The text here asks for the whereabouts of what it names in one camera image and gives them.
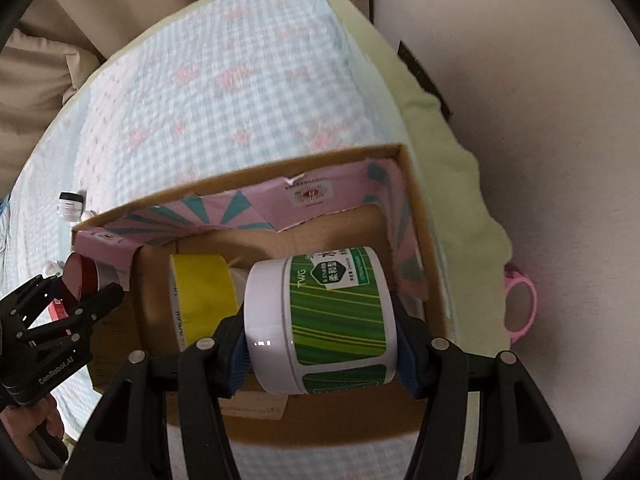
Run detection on red lidded white jar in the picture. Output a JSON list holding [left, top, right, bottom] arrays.
[[64, 253, 122, 307]]

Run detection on person's left hand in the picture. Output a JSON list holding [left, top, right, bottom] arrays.
[[0, 394, 67, 470]]

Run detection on pale green bed sheet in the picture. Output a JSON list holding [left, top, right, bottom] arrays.
[[320, 0, 514, 346]]

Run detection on blue checkered blanket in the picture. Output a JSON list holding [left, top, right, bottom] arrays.
[[0, 0, 453, 480]]

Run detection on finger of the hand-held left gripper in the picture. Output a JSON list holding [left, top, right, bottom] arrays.
[[24, 282, 124, 343], [0, 274, 71, 333]]

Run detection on cardboard box with pink flaps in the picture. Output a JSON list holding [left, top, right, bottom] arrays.
[[71, 143, 457, 447]]

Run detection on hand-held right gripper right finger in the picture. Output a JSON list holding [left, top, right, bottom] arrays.
[[389, 291, 583, 480]]

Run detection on small white jar black lid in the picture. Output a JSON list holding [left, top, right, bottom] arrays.
[[57, 191, 86, 222]]

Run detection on yellow labelled round container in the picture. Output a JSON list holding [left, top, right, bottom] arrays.
[[168, 253, 249, 353]]

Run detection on pink plastic ring handle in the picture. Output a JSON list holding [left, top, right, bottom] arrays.
[[502, 262, 537, 345]]

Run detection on dark fabric strip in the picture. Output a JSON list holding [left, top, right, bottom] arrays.
[[397, 40, 453, 122]]

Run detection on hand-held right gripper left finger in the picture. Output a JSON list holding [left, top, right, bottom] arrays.
[[71, 301, 251, 480]]

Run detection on white jar with green label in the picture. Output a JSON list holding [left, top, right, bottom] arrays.
[[243, 246, 399, 395]]

